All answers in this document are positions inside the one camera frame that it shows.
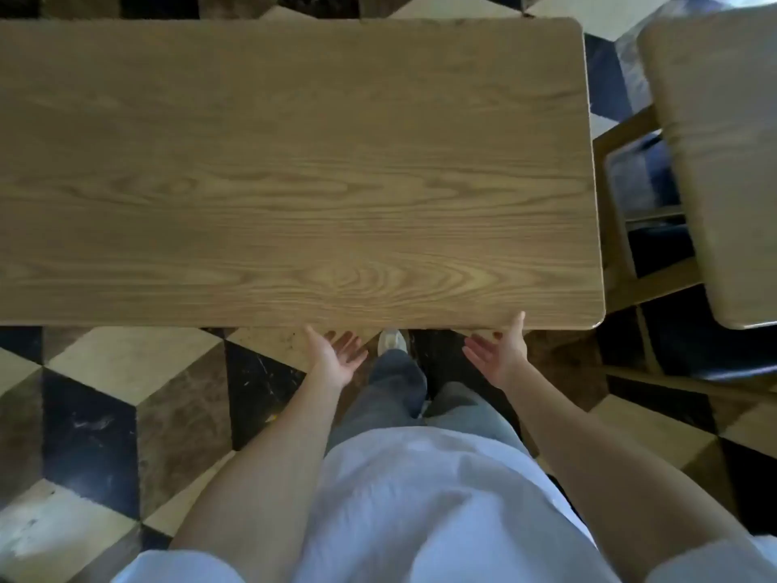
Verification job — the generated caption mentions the large wooden table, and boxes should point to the large wooden table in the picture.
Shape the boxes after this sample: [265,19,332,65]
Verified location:
[0,17,608,332]

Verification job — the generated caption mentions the person's left forearm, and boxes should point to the person's left forearm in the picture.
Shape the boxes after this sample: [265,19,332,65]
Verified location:
[169,373,350,556]

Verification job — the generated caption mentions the small wooden table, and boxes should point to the small wooden table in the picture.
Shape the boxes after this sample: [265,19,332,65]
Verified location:
[637,2,777,330]

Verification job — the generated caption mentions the wooden chair with black cushion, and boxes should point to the wooden chair with black cushion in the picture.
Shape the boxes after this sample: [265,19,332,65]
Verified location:
[592,103,777,413]

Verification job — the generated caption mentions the grey trousers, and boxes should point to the grey trousers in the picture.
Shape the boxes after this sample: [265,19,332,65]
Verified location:
[325,349,535,457]

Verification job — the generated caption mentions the white shirt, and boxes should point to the white shirt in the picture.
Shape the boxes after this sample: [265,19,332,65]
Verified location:
[112,419,777,583]

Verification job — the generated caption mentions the person's right hand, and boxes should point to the person's right hand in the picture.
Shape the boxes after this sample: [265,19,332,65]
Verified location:
[463,312,529,389]

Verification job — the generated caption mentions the person's right forearm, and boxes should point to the person's right forearm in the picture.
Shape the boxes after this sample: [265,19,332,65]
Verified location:
[495,373,760,568]

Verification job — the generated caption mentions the person's left hand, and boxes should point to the person's left hand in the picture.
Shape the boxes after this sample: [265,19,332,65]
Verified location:
[304,324,369,391]

